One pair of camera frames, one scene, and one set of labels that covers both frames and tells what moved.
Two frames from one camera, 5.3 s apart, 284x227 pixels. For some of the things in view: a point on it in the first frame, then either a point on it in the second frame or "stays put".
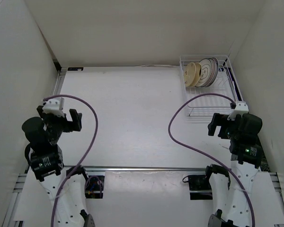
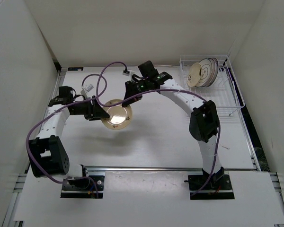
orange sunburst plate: (214, 70) stays put
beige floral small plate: (189, 74) -> (119, 117)
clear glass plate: (206, 72) stays put
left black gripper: (69, 125) -> (95, 111)
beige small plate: (198, 69) stays put
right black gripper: (218, 119) -> (130, 90)
